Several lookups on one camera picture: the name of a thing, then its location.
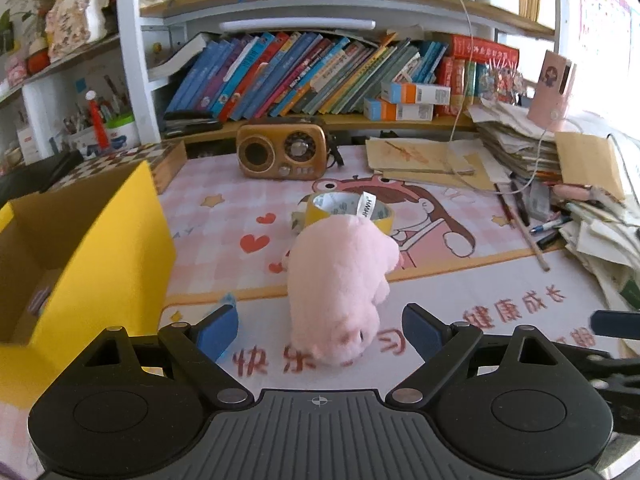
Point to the yellow tape roll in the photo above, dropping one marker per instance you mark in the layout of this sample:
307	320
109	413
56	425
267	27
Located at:
318	206

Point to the black electronic keyboard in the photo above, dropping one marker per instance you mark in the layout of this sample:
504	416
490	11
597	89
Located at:
38	177

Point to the brown retro radio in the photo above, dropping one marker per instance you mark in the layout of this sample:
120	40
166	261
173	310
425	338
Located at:
283	149

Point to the tan paper sheets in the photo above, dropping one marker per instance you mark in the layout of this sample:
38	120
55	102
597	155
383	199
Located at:
462	164

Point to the pink plush pig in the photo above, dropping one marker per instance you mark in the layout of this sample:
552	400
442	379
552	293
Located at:
337	271

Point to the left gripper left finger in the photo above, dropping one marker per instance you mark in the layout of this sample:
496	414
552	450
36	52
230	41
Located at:
194	349

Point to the white green jar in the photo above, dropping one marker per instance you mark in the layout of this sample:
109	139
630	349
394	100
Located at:
123	132

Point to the orange white medicine box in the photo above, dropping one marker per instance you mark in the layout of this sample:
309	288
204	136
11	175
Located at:
410	93

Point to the blue plastic packet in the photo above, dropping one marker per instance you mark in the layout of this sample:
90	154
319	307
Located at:
219	329

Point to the white bookshelf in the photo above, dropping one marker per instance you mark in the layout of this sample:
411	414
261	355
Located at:
173	22

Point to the wooden pencil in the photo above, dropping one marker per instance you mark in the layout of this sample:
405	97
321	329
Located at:
517	223

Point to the row of leaning books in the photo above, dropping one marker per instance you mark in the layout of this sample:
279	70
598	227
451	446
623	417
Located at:
308	72

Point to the stack of papers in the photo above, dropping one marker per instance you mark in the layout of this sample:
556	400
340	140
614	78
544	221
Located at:
602	233

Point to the red thick dictionary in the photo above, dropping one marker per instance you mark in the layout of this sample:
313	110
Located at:
483	51

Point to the wooden chessboard box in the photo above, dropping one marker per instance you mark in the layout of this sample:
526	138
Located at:
165	159

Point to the pig shaped ornament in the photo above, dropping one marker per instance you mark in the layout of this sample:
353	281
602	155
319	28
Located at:
72	24

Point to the brown envelope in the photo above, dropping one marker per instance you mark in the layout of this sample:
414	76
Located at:
588	160

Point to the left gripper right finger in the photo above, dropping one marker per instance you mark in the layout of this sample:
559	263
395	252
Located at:
446	351

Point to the yellow cardboard box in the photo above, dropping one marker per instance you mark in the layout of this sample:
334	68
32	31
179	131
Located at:
95	254

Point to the red white bottle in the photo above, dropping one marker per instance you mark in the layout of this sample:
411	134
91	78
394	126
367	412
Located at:
98	125

